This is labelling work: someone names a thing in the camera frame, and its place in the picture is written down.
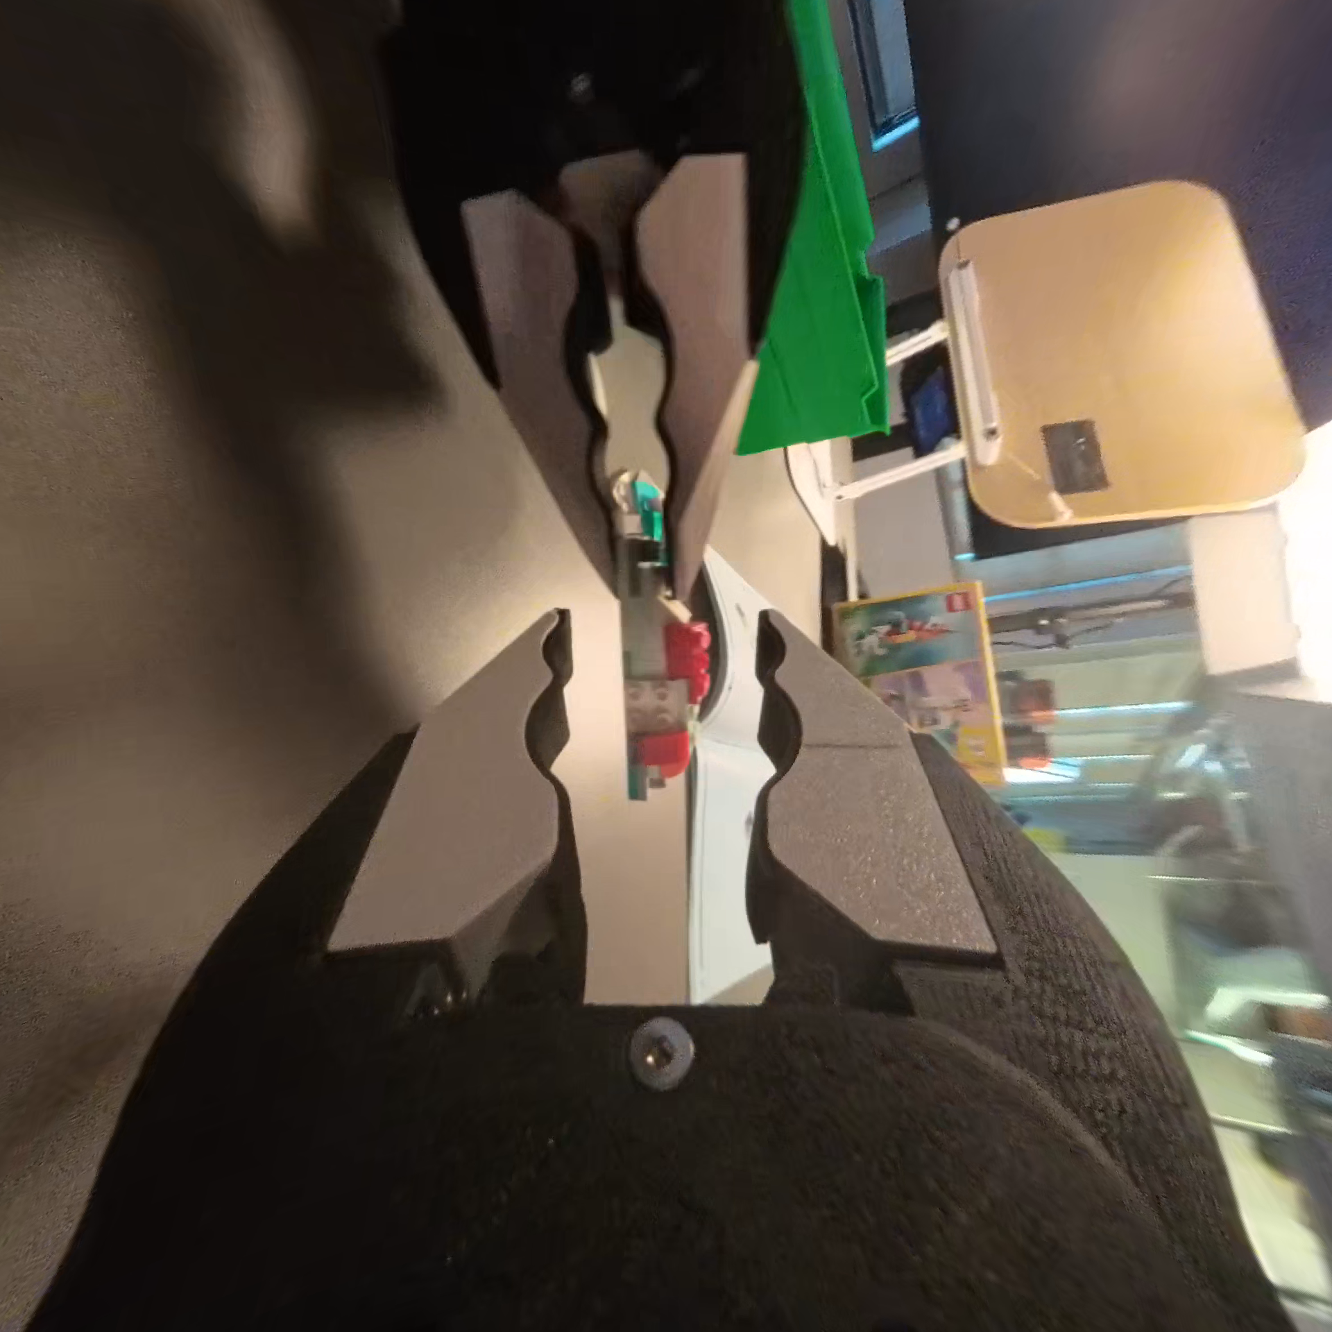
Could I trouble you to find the wooden book stand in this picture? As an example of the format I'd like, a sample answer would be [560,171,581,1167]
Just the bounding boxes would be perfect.
[785,179,1307,547]

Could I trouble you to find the colourful yellow lego box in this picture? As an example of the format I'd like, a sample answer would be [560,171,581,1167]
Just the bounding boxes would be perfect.
[833,580,1007,786]

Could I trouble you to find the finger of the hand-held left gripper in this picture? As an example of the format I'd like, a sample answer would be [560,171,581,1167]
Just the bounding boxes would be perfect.
[460,190,639,602]
[625,154,768,609]

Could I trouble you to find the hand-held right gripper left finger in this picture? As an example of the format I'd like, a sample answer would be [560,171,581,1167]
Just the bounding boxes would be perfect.
[325,609,584,1002]

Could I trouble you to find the bright white light panel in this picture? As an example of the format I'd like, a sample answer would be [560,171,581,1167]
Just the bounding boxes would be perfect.
[1186,415,1332,688]

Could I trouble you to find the open light blue instruction booklet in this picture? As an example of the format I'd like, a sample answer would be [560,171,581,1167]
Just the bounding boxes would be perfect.
[682,545,777,1005]

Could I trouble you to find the green stacked plastic bins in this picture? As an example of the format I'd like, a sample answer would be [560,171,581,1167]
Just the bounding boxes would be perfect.
[733,0,891,456]

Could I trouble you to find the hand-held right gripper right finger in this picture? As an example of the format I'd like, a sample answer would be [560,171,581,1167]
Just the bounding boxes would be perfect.
[747,610,1006,981]

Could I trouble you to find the white red green lego model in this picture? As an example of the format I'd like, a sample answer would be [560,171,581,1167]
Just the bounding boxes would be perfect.
[609,466,714,802]

